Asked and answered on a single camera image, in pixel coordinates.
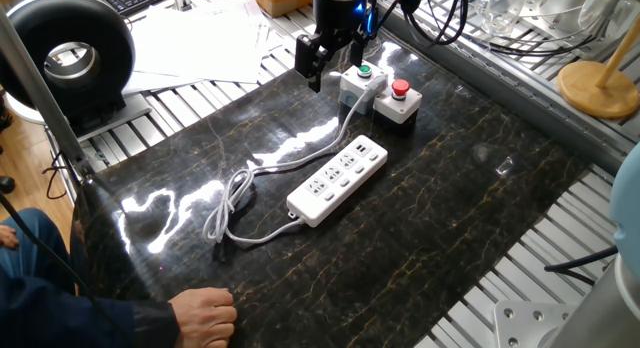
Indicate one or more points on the grey box with green button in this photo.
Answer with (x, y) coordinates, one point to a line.
(352, 85)

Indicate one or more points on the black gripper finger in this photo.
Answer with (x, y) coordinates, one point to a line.
(307, 55)
(359, 50)

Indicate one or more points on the person's blue jeans leg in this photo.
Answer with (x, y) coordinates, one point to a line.
(35, 253)

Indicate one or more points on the white box with red button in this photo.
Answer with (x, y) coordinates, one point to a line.
(400, 105)

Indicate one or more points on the aluminium frame pole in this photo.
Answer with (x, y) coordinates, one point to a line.
(40, 93)

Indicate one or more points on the white paper sheets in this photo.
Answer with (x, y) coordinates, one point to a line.
(200, 43)

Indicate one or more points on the grey lamp base plate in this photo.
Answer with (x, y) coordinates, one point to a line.
(115, 118)

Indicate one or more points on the white power strip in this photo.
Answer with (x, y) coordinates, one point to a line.
(337, 180)

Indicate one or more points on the right forearm navy sleeve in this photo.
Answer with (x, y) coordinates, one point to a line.
(75, 318)

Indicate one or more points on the wooden round base stand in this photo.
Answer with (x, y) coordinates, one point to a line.
(595, 90)

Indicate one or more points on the clear plastic container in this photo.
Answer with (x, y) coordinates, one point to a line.
(500, 10)
(605, 8)

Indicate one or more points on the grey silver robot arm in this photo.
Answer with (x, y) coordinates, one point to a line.
(625, 213)

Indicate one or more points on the person's right hand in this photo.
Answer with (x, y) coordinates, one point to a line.
(205, 318)

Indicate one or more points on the brown cardboard box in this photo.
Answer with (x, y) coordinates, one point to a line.
(282, 0)

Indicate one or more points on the silver robot mount plate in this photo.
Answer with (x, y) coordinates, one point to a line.
(525, 323)

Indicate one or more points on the person's left hand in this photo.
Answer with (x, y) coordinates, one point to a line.
(7, 237)

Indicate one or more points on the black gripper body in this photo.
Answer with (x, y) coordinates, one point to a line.
(335, 13)

